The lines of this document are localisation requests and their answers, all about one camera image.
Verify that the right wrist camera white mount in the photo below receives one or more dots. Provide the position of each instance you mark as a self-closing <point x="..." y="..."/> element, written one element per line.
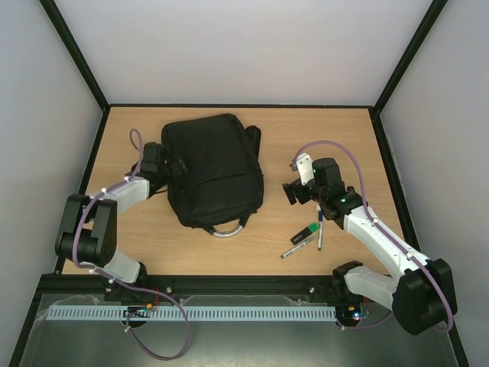
<point x="303" y="165"/>

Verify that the bag grey metal handle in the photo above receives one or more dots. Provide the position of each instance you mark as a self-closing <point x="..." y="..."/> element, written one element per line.
<point x="226" y="234"/>

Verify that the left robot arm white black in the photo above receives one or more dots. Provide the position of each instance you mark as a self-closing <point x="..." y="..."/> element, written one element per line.
<point x="88" y="230"/>

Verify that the green capped marker pen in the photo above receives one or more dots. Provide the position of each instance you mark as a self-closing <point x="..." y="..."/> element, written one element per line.
<point x="296" y="248"/>

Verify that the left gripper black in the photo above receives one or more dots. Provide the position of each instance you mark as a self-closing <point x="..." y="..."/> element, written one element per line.
<point x="181" y="167"/>

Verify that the grey slotted cable duct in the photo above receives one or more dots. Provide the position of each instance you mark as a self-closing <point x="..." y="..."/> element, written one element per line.
<point x="194" y="313"/>

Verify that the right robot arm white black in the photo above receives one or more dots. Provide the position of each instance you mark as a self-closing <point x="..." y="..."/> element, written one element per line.
<point x="417" y="290"/>

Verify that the green black highlighter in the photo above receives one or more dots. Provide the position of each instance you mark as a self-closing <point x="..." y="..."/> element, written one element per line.
<point x="304" y="233"/>

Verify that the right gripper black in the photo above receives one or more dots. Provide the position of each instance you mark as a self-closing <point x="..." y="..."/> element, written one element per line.
<point x="289" y="193"/>

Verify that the black aluminium frame rail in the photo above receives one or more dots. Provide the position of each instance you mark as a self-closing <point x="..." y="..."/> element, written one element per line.
<point x="316" y="289"/>

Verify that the blue capped marker pen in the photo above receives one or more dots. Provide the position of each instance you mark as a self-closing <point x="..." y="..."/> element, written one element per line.
<point x="320" y="230"/>

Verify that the black student bag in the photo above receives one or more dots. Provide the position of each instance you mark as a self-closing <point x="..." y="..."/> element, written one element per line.
<point x="224" y="184"/>

